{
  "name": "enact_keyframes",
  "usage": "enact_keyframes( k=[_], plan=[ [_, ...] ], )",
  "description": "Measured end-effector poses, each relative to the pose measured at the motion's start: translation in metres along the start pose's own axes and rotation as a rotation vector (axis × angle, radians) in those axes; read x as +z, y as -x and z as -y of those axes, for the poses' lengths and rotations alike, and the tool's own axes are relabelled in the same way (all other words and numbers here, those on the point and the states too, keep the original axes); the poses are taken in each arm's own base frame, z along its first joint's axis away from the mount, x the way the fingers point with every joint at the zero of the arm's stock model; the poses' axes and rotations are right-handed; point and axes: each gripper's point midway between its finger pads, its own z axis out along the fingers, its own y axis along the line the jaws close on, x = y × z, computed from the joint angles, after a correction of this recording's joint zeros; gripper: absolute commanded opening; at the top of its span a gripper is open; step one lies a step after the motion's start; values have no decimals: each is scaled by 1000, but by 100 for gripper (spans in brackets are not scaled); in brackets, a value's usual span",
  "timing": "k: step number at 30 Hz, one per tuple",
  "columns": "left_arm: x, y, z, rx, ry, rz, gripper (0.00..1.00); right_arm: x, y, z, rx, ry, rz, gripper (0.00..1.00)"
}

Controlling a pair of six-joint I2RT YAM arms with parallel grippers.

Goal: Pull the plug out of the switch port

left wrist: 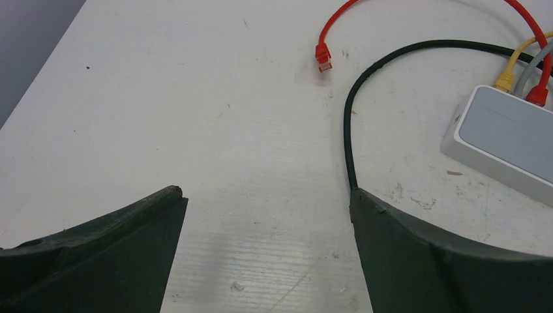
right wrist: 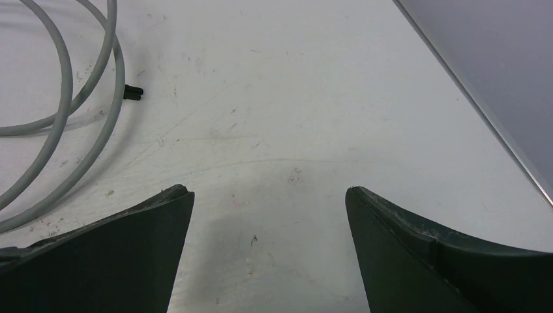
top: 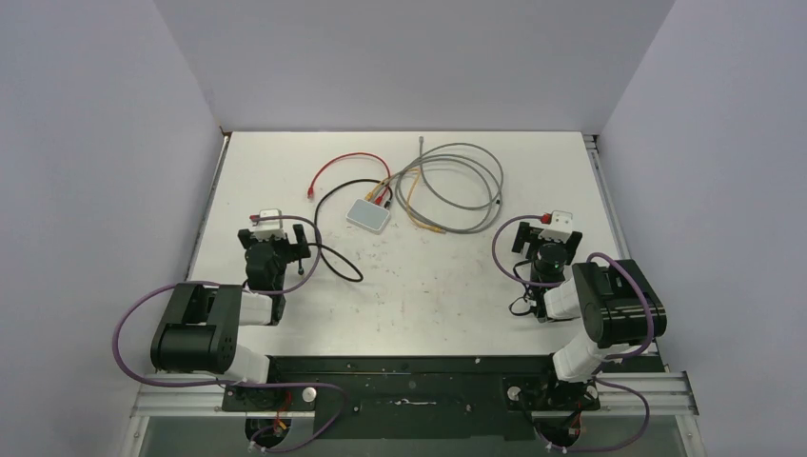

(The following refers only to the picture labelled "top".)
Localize white network switch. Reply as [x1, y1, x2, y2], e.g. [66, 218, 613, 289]
[345, 199, 390, 234]

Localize yellow ethernet cable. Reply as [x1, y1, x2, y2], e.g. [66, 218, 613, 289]
[365, 168, 447, 236]

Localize black ethernet cable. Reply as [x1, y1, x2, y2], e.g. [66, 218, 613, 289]
[297, 179, 395, 284]

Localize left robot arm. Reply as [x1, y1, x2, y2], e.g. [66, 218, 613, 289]
[150, 224, 311, 410]

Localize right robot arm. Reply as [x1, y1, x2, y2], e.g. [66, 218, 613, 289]
[512, 222, 667, 407]

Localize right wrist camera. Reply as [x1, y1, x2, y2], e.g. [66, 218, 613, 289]
[539, 210, 574, 243]

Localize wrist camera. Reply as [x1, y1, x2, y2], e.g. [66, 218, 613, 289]
[539, 210, 574, 243]
[248, 209, 285, 241]

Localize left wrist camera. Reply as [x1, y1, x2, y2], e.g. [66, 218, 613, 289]
[248, 209, 285, 241]

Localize red ethernet cable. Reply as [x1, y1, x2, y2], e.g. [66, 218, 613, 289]
[306, 151, 394, 209]

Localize grey ethernet cable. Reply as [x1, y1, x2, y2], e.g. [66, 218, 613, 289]
[380, 135, 505, 235]

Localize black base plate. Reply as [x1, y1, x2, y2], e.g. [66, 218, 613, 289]
[222, 356, 604, 441]

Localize aluminium rail frame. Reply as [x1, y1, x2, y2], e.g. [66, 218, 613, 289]
[131, 371, 699, 418]

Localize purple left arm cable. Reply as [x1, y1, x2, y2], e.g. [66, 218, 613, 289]
[111, 215, 349, 454]

